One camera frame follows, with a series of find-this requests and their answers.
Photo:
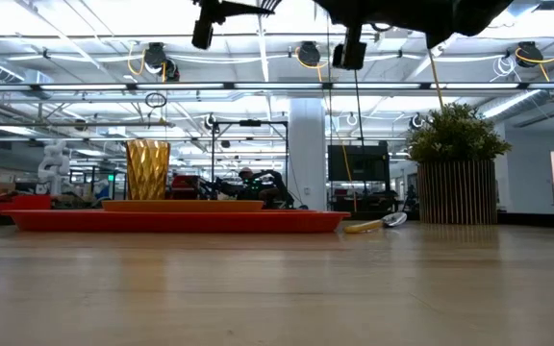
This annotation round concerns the red plastic tray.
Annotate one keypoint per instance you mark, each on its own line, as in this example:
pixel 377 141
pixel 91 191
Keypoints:
pixel 176 222

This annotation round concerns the orange plastic plate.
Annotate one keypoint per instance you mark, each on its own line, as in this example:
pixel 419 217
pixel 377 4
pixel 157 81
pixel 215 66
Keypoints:
pixel 183 206

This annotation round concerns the person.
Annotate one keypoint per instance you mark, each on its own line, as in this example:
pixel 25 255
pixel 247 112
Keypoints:
pixel 262 187

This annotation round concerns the red tool chest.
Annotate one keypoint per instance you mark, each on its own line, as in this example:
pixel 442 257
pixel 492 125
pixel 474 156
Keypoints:
pixel 185 187

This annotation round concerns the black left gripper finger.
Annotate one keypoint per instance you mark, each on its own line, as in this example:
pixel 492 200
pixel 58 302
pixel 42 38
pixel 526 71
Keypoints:
pixel 203 36

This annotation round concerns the white robot figure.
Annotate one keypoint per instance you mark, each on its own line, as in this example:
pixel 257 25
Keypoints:
pixel 53 165

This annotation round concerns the potted plant in ribbed pot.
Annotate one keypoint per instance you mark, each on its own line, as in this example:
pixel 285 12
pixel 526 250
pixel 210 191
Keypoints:
pixel 457 192

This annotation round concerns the white building column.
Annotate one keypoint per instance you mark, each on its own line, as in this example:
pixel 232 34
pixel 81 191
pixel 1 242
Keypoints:
pixel 308 154

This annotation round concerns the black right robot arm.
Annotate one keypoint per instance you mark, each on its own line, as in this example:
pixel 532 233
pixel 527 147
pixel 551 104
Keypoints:
pixel 481 17

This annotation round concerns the black television screen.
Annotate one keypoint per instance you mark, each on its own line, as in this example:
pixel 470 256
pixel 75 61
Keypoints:
pixel 359 163

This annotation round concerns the black metal frame rig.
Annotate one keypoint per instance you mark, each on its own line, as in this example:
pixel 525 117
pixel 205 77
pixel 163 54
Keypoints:
pixel 250 123

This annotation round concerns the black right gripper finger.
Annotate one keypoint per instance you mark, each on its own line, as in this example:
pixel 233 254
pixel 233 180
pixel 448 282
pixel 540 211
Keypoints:
pixel 350 56

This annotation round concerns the amber faceted plastic cup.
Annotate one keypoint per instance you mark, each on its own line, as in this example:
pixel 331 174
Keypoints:
pixel 148 168

